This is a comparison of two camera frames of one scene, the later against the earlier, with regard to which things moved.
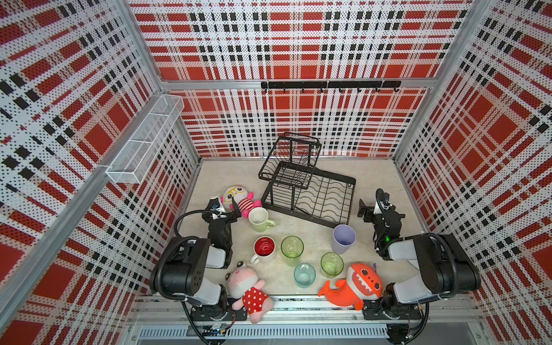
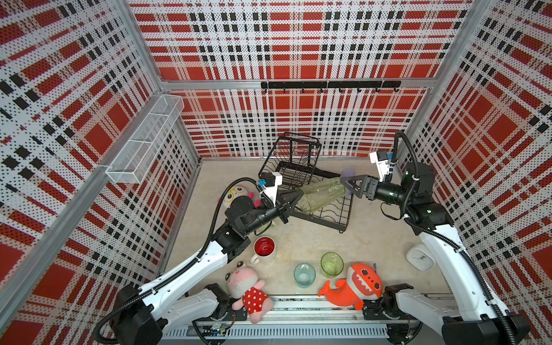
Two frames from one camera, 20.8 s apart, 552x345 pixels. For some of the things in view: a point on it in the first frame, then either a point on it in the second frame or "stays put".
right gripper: [361, 210] to [369, 184]
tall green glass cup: [292, 247] to [317, 196]
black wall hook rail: [322, 85] stays put
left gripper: [236, 210] to [285, 198]
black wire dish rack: [295, 183] stays put
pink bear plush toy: [248, 292] stays put
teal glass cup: [305, 274] stays put
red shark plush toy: [362, 282] stays put
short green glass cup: [331, 264] stays put
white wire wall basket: [135, 162] stays put
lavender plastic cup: [343, 236] to [348, 173]
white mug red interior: [264, 246] stays put
